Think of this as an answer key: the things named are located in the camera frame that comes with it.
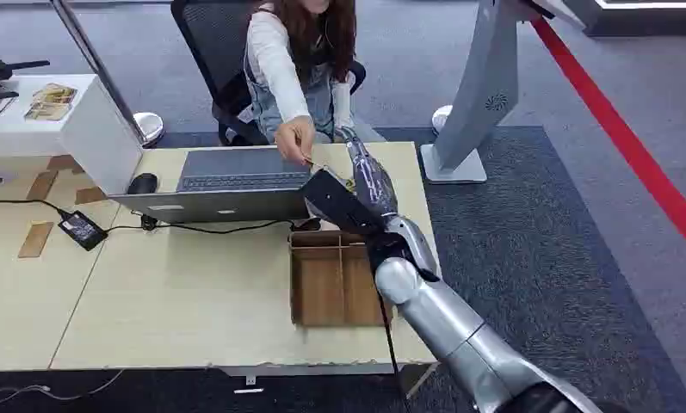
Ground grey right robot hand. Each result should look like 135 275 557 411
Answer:
337 126 399 222

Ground person's right hand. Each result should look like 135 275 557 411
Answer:
274 115 316 167

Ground thin card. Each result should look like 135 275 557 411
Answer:
303 157 338 175

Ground person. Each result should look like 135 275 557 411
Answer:
224 0 387 168

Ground grey laptop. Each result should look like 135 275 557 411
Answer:
108 145 316 225

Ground chrome stanchion base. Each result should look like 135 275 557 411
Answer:
430 104 454 136

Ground wooden card box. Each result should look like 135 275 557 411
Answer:
287 229 394 329

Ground black mesh office chair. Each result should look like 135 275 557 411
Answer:
170 0 368 147

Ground grey kiosk stand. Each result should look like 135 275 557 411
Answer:
419 0 587 185

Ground black computer mouse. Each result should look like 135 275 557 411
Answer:
127 172 159 196

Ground stanchion pole with chrome base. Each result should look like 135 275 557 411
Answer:
50 0 166 148

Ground pale wooden desk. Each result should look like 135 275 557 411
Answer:
0 141 442 378

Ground brown tape patch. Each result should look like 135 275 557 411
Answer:
46 155 86 176
16 220 55 260
25 170 59 201
73 186 108 206

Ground black power adapter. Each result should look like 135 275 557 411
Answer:
57 210 109 252

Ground white cabinet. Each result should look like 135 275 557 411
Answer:
0 73 145 197

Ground stack of yellowish cards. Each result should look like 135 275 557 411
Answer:
23 83 78 122

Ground red floor tape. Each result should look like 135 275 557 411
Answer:
529 15 686 266

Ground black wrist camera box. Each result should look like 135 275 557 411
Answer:
300 168 385 236

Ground black power cable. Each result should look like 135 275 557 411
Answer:
0 198 298 236

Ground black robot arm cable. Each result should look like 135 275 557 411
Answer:
374 243 406 413

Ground white floor cable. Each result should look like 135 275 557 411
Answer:
0 369 126 407

